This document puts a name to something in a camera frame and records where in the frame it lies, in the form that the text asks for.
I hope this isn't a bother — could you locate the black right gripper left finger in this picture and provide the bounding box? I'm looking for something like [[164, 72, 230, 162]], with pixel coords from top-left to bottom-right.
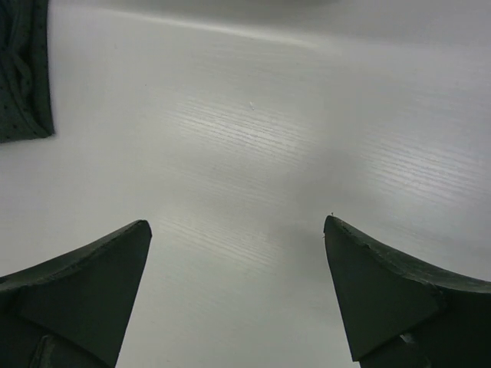
[[1, 220, 152, 367]]

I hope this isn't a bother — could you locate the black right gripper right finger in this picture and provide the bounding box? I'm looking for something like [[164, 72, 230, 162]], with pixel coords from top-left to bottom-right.
[[324, 215, 490, 367]]

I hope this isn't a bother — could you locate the grey polka dot skirt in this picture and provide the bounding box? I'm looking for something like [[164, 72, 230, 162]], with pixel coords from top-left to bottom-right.
[[1, 0, 54, 143]]

